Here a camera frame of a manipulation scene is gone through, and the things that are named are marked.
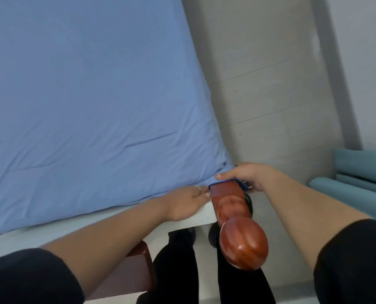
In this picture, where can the person's left hand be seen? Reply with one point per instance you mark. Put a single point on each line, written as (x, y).
(184, 205)

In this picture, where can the person's right hand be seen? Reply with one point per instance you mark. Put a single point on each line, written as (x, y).
(254, 174)

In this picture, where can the white wooden bed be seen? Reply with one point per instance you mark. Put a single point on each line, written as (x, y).
(243, 243)

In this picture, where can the blue curtain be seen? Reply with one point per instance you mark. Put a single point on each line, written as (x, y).
(358, 193)

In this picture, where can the light blue sheet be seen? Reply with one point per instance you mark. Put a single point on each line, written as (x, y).
(80, 91)

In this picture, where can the person's left forearm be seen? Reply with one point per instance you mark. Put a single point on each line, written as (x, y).
(105, 240)

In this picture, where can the person's right forearm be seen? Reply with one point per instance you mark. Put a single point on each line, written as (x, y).
(308, 218)

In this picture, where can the person's black trousers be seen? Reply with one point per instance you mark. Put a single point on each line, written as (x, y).
(178, 275)

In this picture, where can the person's black shirt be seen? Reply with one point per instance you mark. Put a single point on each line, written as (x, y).
(355, 265)

